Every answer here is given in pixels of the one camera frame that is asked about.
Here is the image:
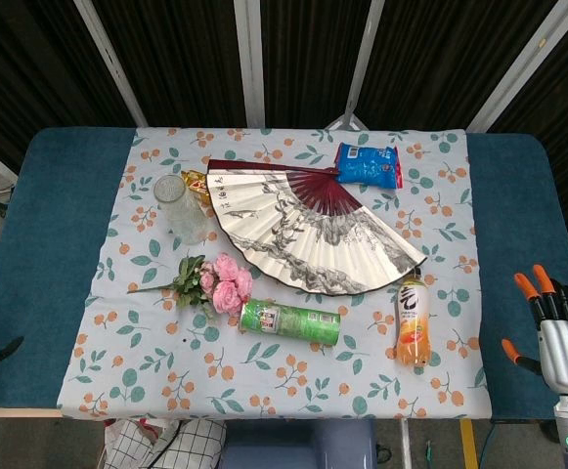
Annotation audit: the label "floral print tablecloth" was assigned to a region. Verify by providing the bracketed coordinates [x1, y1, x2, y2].
[56, 126, 493, 421]

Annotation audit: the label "pink artificial flower bouquet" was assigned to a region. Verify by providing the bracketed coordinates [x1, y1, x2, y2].
[126, 252, 254, 317]

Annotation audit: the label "yellow and red snack packet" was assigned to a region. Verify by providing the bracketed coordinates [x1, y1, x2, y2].
[180, 169, 212, 206]

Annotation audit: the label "dark blue table cover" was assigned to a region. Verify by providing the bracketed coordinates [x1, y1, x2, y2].
[0, 126, 568, 422]

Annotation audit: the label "blue-grey robot torso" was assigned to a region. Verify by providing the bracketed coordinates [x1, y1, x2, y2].
[220, 418, 378, 469]

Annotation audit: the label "white checkered bag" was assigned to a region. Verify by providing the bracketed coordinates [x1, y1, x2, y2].
[103, 417, 228, 469]

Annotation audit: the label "clear glass cup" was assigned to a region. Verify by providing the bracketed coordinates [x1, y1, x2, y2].
[153, 173, 212, 246]

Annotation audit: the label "green chip can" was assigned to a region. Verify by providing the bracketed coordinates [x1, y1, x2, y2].
[239, 298, 342, 347]

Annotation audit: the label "orange drink bottle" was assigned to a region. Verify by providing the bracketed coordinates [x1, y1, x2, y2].
[394, 268, 432, 367]

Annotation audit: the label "silver right hand orange fingertips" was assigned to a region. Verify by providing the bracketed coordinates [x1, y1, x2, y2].
[502, 264, 568, 398]

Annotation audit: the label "painted paper folding fan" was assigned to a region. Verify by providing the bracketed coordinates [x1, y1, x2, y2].
[205, 158, 428, 297]

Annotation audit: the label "blue snack bag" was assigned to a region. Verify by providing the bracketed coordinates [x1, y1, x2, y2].
[333, 142, 405, 191]

